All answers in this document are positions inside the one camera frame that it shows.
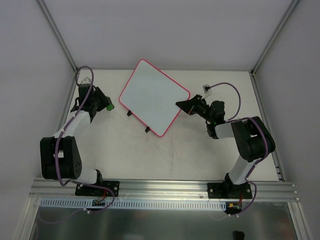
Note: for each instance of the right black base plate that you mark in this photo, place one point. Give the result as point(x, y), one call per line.
point(223, 191)

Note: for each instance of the green whiteboard eraser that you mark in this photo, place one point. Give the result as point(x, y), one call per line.
point(110, 107)

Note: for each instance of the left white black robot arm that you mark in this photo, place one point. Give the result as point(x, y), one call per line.
point(59, 154)

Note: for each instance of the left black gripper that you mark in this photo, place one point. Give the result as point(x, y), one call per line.
point(100, 97)

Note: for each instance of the white slotted cable duct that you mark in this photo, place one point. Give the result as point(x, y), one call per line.
point(134, 204)

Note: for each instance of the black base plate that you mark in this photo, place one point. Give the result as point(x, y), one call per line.
point(109, 187)
point(223, 191)

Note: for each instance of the pink framed whiteboard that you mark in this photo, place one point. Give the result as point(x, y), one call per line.
point(151, 96)

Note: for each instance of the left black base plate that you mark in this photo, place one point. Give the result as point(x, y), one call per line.
point(109, 187)

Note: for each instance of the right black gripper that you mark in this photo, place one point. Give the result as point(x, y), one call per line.
point(196, 105)

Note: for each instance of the left aluminium frame post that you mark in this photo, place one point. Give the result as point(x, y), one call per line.
point(56, 32)

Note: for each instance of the black whiteboard clip right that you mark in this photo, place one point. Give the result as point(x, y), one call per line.
point(147, 129)

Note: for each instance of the small black object bottom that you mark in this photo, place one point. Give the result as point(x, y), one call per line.
point(238, 235)

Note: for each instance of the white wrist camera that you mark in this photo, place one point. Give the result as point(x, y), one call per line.
point(85, 81)
point(207, 91)

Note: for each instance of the aluminium mounting rail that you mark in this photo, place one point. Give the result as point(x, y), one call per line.
point(180, 190)

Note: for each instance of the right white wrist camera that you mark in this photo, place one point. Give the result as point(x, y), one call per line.
point(207, 91)

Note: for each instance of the right aluminium frame post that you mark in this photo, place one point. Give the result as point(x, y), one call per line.
point(279, 27)

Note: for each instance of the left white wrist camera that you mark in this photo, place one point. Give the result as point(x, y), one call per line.
point(85, 81)

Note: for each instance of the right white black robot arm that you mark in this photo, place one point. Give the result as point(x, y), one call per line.
point(253, 141)

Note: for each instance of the aluminium frame post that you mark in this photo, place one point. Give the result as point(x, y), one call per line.
point(279, 27)
point(56, 32)

